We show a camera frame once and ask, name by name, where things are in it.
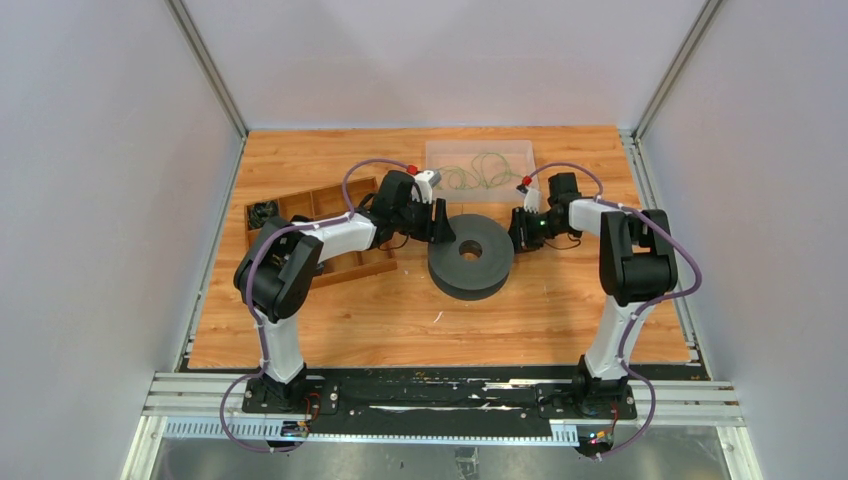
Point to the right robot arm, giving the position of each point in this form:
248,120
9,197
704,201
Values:
636,266

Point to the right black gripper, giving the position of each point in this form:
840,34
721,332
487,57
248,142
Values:
520,237

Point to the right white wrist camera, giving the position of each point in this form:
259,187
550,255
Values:
531,198

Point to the dark grey spool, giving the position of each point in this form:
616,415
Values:
477,263

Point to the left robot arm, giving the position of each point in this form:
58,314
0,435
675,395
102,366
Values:
275,275

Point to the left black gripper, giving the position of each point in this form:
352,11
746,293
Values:
438,231

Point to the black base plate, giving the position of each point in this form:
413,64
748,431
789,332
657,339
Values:
473,402

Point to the translucent plastic bin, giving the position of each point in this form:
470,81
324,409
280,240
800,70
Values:
480,171

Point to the aluminium frame rail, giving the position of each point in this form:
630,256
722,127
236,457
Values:
192,427

